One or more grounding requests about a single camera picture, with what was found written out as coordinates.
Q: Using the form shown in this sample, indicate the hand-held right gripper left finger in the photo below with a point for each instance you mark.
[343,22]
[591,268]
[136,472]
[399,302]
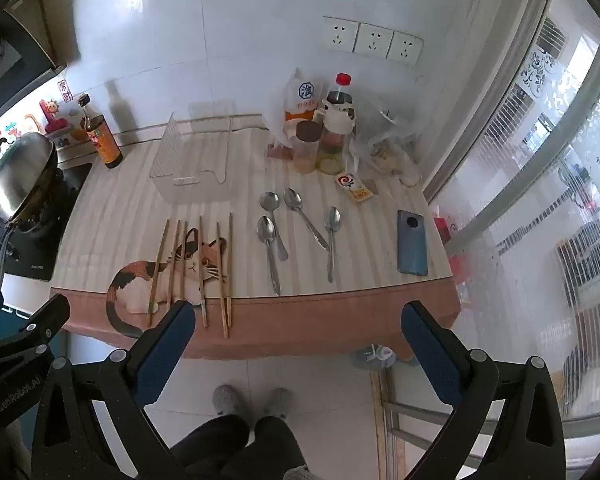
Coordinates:
[167,340]

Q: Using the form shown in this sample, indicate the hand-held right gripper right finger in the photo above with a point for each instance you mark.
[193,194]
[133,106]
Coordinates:
[430,350]

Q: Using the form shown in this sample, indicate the bunch of wooden chopsticks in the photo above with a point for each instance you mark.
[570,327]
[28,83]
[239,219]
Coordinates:
[201,270]

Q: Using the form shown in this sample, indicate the steel spoon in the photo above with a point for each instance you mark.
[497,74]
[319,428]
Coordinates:
[293,199]
[266,229]
[269,201]
[332,220]

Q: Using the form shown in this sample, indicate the clear plastic utensil rack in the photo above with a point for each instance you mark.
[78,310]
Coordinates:
[190,160]

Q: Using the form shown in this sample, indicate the blue white plastic bag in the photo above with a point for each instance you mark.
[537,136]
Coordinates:
[375,356]

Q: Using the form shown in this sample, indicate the black gas stove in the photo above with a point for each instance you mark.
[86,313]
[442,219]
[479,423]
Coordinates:
[40,242]

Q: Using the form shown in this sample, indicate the grey slipper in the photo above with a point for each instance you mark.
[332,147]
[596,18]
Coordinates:
[278,400]
[228,400]

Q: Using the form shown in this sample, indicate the blue smartphone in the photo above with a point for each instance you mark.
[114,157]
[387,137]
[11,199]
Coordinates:
[412,242]

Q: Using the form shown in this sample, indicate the striped cat print tablecloth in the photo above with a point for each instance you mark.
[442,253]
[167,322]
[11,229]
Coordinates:
[365,260]

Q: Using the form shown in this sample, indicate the person's left leg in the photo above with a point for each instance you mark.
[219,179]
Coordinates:
[212,447]

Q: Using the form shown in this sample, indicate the person's leg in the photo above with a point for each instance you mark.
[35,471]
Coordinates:
[275,452]
[212,447]

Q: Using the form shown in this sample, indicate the steel wok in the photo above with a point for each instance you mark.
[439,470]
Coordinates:
[22,175]

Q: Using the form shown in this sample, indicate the person's right leg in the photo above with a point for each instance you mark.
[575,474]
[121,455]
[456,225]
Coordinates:
[275,452]

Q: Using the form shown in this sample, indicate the dark soy sauce bottle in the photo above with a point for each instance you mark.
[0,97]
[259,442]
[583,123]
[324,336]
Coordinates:
[102,142]

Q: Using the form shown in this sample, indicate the white orange small packet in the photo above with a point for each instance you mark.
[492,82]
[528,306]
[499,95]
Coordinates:
[352,186]

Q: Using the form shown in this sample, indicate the clear plastic bag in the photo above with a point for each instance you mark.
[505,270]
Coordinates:
[390,145]

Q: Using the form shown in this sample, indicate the brown lid clear jar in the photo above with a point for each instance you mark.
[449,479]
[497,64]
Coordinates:
[307,150]

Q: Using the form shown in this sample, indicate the red cap clear bottle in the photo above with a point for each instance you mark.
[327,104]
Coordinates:
[339,120]

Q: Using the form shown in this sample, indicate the range hood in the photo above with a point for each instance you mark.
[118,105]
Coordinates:
[10,45]

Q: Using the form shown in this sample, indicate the white plastic salt bag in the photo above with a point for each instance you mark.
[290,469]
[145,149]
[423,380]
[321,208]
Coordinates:
[300,97]

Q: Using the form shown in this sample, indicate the grey metal frame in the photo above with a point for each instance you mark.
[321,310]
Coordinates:
[397,420]

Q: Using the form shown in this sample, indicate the colourful wall stickers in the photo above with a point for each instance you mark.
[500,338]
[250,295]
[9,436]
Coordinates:
[50,117]

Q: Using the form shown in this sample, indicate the white wall socket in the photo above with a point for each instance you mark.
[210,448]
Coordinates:
[375,39]
[340,34]
[405,47]

